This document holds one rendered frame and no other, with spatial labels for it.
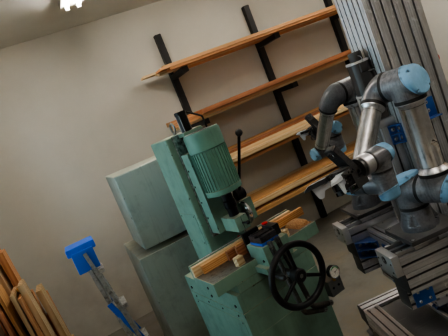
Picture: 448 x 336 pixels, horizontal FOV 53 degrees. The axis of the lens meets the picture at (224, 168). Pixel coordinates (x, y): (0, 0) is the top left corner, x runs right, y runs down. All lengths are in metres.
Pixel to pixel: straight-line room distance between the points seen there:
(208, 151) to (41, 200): 2.49
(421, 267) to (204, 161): 1.00
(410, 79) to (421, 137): 0.22
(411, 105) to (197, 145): 0.89
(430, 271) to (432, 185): 0.38
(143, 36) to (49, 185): 1.64
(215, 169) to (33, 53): 2.70
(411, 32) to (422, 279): 1.02
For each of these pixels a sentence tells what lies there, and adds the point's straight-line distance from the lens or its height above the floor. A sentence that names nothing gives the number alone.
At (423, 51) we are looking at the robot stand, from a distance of 2.14.
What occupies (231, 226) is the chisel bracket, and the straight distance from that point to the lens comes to 2.14.
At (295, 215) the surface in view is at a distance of 2.31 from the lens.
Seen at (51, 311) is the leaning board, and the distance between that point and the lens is 3.24.
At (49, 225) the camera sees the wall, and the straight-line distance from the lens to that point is 4.27.
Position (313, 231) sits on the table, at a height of 0.86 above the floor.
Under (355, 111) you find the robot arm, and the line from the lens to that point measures 2.39.
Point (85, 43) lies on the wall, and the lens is 4.40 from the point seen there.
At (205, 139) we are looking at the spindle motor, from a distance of 1.99.
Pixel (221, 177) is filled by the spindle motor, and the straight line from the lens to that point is 2.01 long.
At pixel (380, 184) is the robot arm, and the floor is 1.13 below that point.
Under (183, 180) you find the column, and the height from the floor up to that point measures 1.30.
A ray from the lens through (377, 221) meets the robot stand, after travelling 2.42.
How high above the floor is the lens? 1.59
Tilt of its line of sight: 8 degrees down
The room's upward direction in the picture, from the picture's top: 22 degrees counter-clockwise
